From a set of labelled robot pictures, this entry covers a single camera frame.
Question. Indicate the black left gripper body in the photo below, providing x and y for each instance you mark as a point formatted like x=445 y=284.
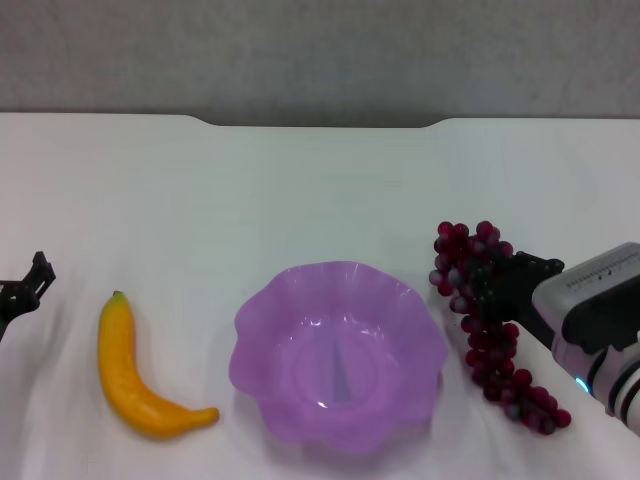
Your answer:
x=15 y=300

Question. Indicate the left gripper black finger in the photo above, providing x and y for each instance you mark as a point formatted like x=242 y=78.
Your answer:
x=40 y=275

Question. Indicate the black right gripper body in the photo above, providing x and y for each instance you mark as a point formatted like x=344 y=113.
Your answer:
x=522 y=295

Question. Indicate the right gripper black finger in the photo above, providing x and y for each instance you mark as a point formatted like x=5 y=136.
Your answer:
x=497 y=307
x=537 y=265

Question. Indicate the dark red grape bunch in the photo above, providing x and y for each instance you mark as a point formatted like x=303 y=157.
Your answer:
x=487 y=350

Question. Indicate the yellow banana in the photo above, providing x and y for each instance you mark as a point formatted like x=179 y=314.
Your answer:
x=117 y=350

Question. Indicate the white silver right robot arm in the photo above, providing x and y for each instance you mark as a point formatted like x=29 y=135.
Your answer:
x=620 y=385

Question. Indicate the purple wavy plastic bowl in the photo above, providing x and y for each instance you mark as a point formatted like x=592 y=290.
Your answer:
x=300 y=360

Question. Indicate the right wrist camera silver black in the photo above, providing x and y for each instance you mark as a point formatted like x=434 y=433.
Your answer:
x=590 y=295

